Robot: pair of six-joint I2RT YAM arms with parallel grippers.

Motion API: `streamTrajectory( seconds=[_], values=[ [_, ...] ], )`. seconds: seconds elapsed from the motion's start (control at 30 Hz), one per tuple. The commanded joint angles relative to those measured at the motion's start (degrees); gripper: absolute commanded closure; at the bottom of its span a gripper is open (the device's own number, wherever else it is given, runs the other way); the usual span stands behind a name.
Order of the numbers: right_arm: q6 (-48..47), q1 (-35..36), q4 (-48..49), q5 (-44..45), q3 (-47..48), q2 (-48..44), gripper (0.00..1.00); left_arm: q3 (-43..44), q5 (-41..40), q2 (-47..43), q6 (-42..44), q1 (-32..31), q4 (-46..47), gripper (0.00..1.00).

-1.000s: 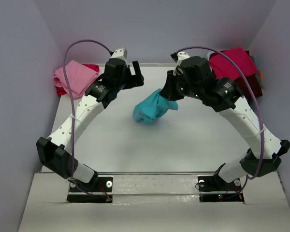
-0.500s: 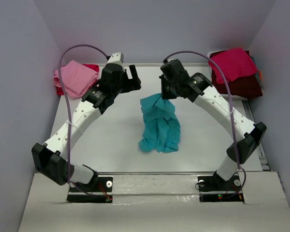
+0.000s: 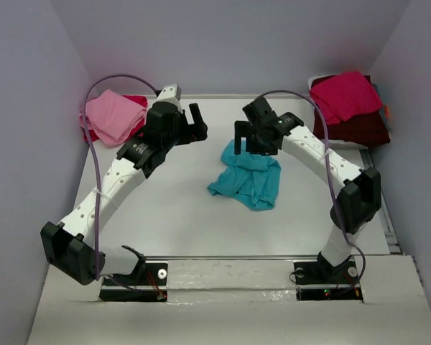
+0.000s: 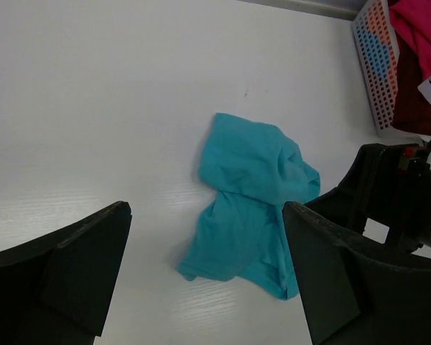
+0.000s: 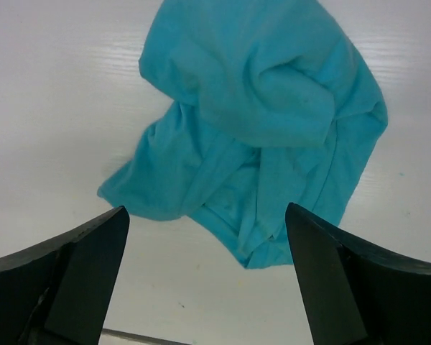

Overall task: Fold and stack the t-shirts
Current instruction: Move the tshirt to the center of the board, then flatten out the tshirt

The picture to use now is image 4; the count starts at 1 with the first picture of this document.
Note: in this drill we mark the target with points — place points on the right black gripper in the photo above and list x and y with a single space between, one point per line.
389 184

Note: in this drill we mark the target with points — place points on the turquoise t shirt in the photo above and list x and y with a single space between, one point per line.
255 169

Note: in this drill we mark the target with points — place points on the magenta t shirt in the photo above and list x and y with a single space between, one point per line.
411 20

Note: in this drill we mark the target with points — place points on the dark red t shirt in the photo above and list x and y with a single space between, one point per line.
412 112

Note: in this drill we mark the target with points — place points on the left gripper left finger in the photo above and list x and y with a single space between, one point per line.
57 288

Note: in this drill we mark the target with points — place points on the white perforated basket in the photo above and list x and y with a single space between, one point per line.
378 52

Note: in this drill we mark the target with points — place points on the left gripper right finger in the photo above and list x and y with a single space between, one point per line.
355 290

